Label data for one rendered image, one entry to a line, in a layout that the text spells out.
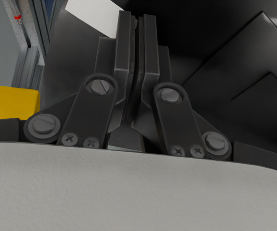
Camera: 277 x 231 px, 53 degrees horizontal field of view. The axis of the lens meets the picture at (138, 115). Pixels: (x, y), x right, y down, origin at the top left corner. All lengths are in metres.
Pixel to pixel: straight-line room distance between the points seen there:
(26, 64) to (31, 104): 0.14
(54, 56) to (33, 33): 0.40
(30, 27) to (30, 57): 0.06
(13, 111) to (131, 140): 0.28
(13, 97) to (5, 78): 0.60
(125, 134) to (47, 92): 0.06
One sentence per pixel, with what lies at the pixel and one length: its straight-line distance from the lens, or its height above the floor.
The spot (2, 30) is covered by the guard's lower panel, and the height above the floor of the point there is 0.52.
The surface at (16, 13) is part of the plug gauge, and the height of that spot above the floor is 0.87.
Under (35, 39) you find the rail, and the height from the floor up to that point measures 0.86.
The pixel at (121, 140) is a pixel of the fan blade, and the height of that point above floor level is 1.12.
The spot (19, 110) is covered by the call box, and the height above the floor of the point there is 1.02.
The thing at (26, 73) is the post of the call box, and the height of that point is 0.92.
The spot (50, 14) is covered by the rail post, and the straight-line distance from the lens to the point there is 0.67.
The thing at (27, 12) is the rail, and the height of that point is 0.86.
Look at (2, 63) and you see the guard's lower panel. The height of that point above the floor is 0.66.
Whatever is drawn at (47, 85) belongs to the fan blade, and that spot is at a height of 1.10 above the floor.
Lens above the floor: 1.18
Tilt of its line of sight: 22 degrees down
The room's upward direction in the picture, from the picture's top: 177 degrees counter-clockwise
